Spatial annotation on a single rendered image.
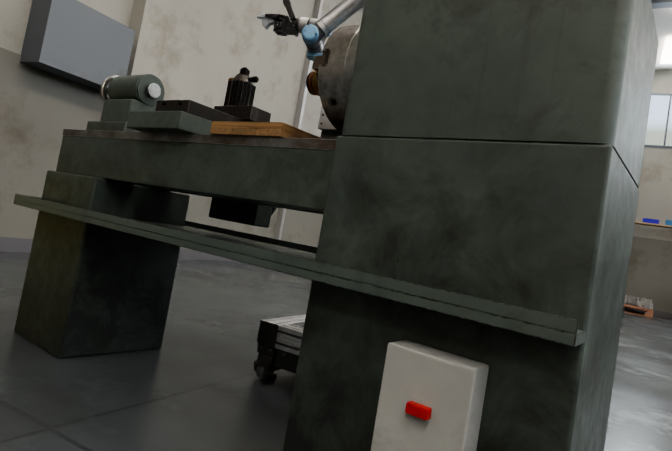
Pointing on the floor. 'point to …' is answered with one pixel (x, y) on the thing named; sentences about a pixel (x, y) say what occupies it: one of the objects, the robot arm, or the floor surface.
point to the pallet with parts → (639, 306)
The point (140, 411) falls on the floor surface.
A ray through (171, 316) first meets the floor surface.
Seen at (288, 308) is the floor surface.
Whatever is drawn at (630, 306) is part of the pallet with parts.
